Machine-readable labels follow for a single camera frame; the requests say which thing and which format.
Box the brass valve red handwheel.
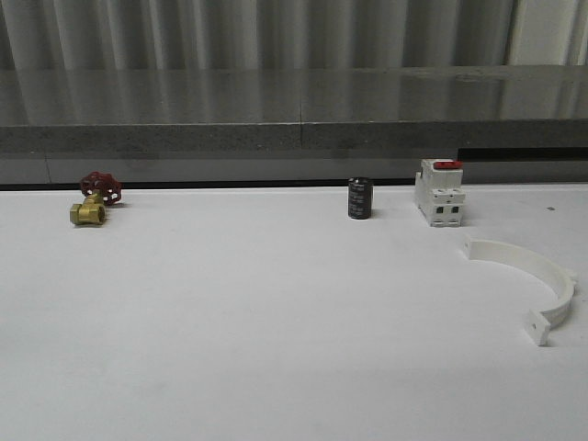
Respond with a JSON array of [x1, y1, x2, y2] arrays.
[[70, 171, 122, 225]]

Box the black cylindrical capacitor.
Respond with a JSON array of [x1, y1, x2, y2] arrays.
[[347, 176, 373, 220]]

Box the white half pipe clamp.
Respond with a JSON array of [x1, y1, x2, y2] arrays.
[[464, 236, 577, 346]]

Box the grey stone counter ledge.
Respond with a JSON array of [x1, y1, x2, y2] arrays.
[[1, 66, 587, 188]]

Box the white circuit breaker red switch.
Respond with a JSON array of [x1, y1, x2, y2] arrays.
[[414, 159, 466, 227]]

